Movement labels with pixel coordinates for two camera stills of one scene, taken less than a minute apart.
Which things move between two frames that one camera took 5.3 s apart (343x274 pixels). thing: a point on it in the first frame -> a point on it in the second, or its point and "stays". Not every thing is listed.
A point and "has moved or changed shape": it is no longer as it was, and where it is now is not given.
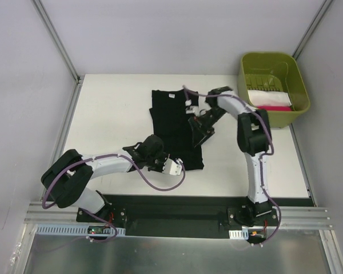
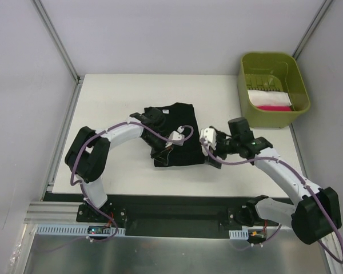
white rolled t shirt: [269, 98] stays
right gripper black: [202, 125] -> [215, 159]
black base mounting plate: [174, 216] stays
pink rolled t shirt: [275, 108] stays
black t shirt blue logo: [172, 125] has moved or changed shape
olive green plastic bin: [272, 82] stays
